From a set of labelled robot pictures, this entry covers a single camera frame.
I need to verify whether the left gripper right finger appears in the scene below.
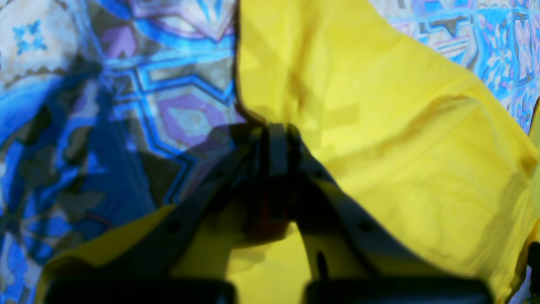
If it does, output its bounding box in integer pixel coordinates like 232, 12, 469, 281
267, 124, 439, 280

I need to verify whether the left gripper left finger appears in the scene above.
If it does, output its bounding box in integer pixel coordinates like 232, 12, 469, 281
101, 125, 265, 279

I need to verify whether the yellow T-shirt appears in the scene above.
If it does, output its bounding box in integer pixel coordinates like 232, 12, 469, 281
35, 0, 539, 304

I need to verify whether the patterned blue tablecloth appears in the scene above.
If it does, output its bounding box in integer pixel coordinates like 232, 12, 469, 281
1, 0, 539, 304

